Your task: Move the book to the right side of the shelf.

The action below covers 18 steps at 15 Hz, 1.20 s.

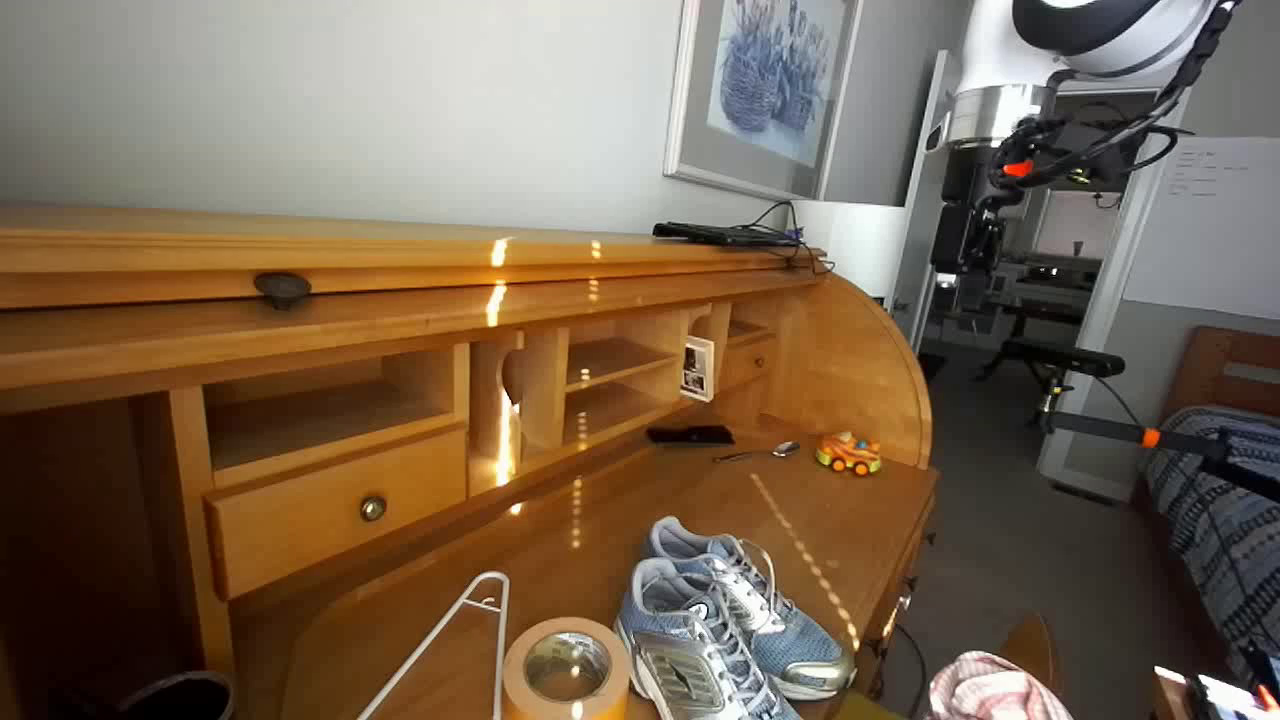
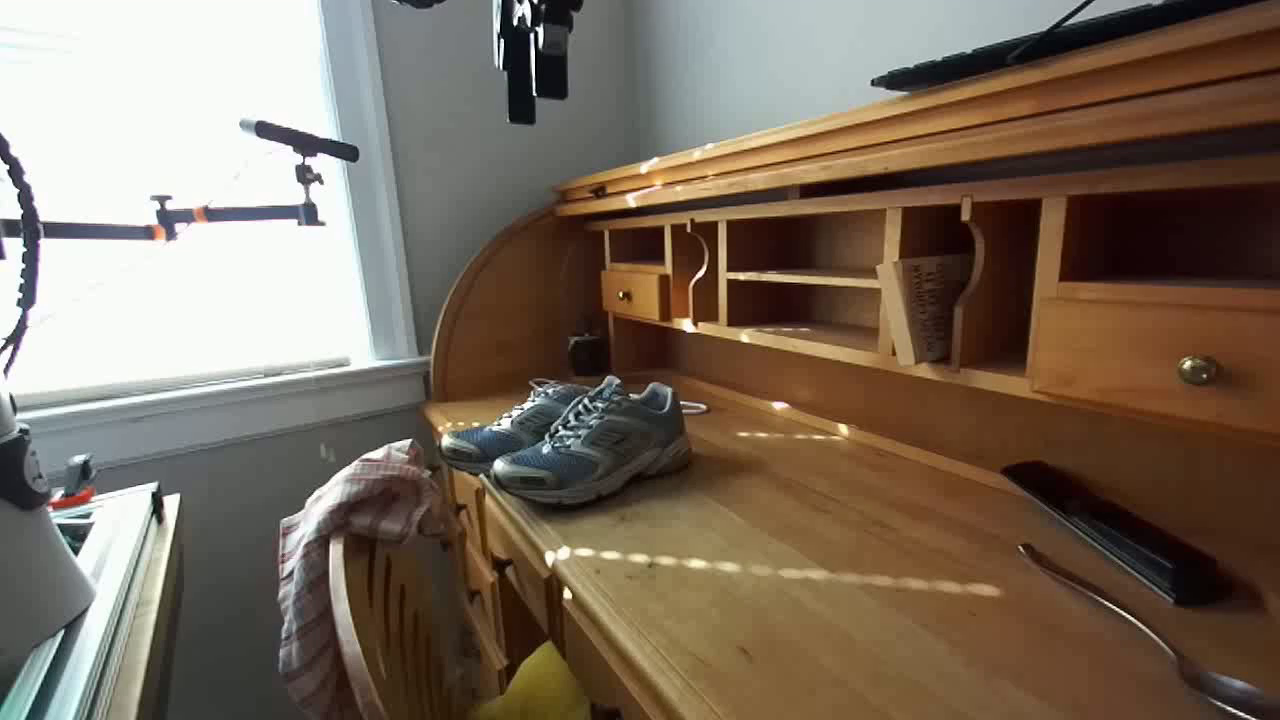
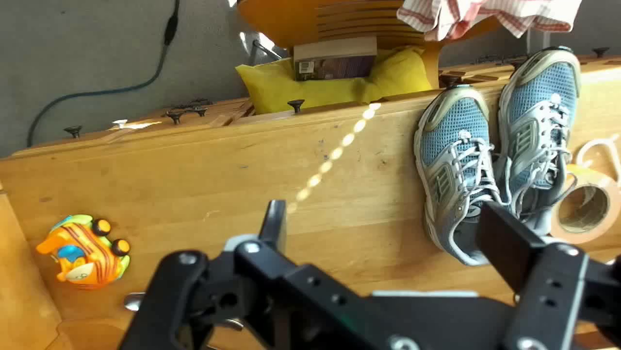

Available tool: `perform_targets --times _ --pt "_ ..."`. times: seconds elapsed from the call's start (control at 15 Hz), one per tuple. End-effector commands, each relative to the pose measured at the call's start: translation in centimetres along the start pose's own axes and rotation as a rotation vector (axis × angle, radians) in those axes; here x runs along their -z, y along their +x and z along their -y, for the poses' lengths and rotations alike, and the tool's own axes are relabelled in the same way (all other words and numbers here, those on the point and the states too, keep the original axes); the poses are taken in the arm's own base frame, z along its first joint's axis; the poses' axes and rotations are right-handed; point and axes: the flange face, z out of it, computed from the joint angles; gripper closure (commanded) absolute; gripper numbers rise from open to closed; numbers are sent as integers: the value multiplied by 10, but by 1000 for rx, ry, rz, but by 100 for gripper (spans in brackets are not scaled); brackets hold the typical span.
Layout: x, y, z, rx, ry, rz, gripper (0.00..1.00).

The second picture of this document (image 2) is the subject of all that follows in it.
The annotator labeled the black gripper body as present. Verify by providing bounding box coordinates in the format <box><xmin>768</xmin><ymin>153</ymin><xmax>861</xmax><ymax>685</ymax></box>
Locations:
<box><xmin>488</xmin><ymin>0</ymin><xmax>587</xmax><ymax>36</ymax></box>

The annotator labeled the wooden chair with cloth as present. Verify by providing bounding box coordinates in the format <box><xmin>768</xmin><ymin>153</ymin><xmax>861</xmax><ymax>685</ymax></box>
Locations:
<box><xmin>274</xmin><ymin>436</ymin><xmax>460</xmax><ymax>720</ymax></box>

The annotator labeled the grey blue running shoe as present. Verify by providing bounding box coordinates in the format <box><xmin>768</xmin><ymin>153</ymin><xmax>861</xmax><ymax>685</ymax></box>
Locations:
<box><xmin>484</xmin><ymin>374</ymin><xmax>696</xmax><ymax>514</ymax></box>
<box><xmin>435</xmin><ymin>375</ymin><xmax>598</xmax><ymax>477</ymax></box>

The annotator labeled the wooden roll-top desk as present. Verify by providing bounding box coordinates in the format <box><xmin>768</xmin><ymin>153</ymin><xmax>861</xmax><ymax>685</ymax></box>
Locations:
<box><xmin>420</xmin><ymin>0</ymin><xmax>1280</xmax><ymax>720</ymax></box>

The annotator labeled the wooden drawer with dark knob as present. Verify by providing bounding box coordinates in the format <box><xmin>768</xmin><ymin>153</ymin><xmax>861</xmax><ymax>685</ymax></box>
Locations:
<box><xmin>598</xmin><ymin>266</ymin><xmax>671</xmax><ymax>330</ymax></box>

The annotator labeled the white robot stand table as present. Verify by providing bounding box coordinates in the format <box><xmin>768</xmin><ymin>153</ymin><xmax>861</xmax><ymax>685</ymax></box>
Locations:
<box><xmin>0</xmin><ymin>482</ymin><xmax>187</xmax><ymax>720</ymax></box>

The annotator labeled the shiny round drawer knob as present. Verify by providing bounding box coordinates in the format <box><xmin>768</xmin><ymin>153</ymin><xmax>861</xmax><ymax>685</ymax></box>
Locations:
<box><xmin>1175</xmin><ymin>353</ymin><xmax>1224</xmax><ymax>391</ymax></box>

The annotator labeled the silver metal spoon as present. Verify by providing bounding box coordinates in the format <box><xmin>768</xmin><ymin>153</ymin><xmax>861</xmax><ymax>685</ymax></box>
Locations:
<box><xmin>1016</xmin><ymin>538</ymin><xmax>1280</xmax><ymax>720</ymax></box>

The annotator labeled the red black clamp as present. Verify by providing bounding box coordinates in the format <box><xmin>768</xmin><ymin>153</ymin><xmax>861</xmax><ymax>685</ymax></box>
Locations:
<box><xmin>48</xmin><ymin>453</ymin><xmax>99</xmax><ymax>515</ymax></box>

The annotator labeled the white window frame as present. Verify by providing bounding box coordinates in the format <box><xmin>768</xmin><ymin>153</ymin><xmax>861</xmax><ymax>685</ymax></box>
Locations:
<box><xmin>0</xmin><ymin>0</ymin><xmax>434</xmax><ymax>472</ymax></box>

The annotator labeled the black cup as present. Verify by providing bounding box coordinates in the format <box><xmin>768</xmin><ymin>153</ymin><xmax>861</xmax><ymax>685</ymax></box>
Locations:
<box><xmin>563</xmin><ymin>330</ymin><xmax>617</xmax><ymax>380</ymax></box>

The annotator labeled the yellow cushion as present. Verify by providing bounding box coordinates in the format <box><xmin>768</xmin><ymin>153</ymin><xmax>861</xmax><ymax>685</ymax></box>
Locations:
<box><xmin>472</xmin><ymin>635</ymin><xmax>598</xmax><ymax>720</ymax></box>

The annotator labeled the black stereo camera bar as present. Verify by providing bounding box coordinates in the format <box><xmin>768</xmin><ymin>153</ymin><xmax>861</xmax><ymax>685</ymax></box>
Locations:
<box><xmin>237</xmin><ymin>116</ymin><xmax>366</xmax><ymax>170</ymax></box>

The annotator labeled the black corrugated cable conduit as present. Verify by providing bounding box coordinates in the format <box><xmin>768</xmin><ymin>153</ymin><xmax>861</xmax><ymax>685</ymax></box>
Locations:
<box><xmin>0</xmin><ymin>131</ymin><xmax>44</xmax><ymax>380</ymax></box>

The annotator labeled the black stapler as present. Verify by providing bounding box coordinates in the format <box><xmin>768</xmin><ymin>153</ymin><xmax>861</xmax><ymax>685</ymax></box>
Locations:
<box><xmin>999</xmin><ymin>458</ymin><xmax>1240</xmax><ymax>614</ymax></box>

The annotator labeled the wooden drawer with shiny knob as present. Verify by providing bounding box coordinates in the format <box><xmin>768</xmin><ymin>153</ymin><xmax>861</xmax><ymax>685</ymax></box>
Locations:
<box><xmin>1027</xmin><ymin>294</ymin><xmax>1280</xmax><ymax>441</ymax></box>

